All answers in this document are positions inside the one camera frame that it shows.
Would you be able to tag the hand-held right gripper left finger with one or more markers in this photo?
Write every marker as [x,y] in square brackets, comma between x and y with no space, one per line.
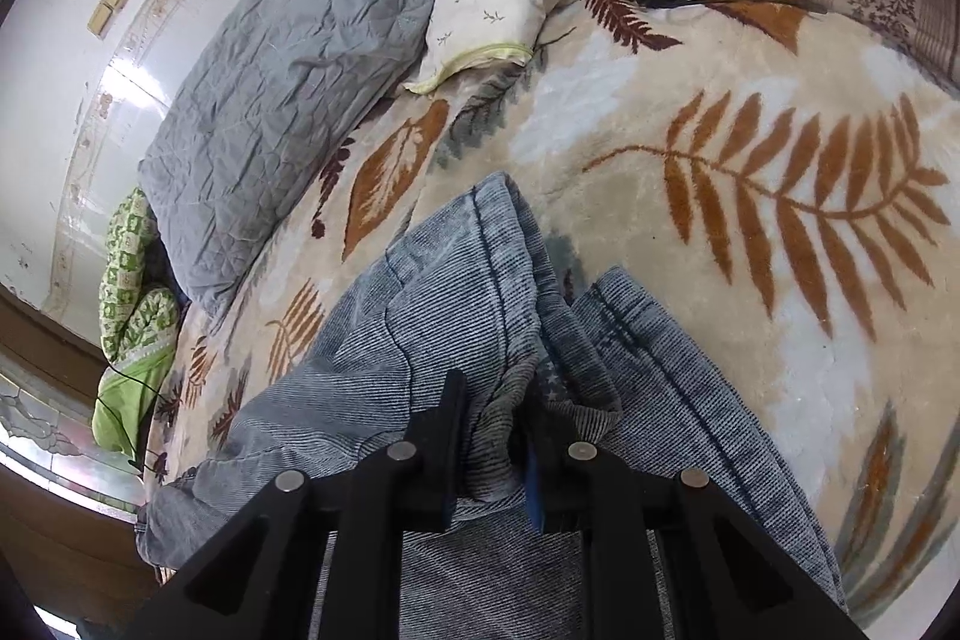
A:
[441,460]

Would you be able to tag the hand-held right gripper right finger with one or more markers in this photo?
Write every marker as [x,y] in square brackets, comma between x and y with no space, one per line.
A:
[535,494]

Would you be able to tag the blue-grey denim pants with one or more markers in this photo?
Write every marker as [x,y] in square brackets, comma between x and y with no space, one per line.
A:
[450,310]

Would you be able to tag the green patterned quilt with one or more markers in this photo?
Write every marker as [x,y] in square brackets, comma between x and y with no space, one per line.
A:
[127,280]

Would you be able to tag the grey quilted blanket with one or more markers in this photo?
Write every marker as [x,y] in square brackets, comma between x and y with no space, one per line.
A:
[285,85]

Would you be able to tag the leaf-print fleece blanket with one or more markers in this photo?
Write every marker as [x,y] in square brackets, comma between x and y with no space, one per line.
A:
[675,85]

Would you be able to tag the wooden window frame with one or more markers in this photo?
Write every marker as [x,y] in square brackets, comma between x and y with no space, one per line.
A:
[45,340]

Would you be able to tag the beige wall switch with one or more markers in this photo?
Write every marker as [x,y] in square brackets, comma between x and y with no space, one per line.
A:
[112,3]

